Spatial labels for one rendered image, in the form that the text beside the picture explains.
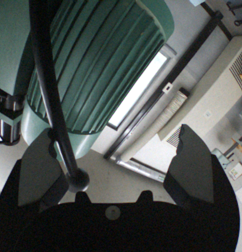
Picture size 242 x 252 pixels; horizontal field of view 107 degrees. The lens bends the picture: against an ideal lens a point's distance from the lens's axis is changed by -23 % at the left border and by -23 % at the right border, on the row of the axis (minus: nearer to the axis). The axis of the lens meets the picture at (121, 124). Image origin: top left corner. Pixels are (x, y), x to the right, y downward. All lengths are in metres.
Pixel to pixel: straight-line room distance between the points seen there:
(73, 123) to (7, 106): 0.19
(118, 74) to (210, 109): 1.65
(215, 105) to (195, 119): 0.32
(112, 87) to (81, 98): 0.05
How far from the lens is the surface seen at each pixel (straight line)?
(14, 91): 0.24
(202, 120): 1.77
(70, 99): 0.17
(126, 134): 1.76
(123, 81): 0.18
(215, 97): 1.74
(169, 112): 1.61
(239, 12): 0.43
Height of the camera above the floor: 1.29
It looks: 24 degrees up
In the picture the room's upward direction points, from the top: 143 degrees counter-clockwise
